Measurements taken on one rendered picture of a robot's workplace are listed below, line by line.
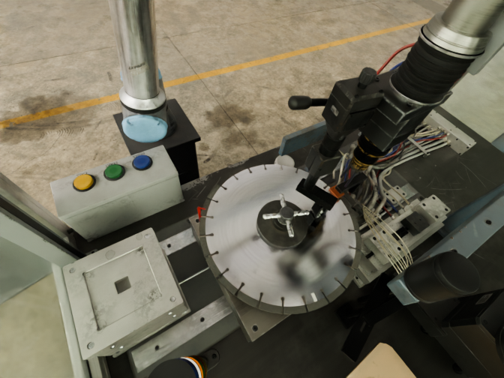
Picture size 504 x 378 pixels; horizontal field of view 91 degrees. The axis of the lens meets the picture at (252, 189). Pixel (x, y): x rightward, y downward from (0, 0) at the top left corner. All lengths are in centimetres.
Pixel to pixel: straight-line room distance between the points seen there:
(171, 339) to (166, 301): 15
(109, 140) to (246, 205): 168
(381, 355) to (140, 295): 58
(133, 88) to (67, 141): 156
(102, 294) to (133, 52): 50
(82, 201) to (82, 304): 23
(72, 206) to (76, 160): 140
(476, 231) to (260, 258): 41
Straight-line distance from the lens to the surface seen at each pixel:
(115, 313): 58
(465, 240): 61
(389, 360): 79
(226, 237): 52
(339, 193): 61
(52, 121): 245
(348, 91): 36
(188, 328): 68
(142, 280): 58
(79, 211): 69
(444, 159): 127
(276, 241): 52
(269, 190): 59
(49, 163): 216
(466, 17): 40
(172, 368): 28
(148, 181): 68
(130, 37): 65
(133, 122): 74
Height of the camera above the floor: 144
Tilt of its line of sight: 57 degrees down
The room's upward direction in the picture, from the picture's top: 11 degrees clockwise
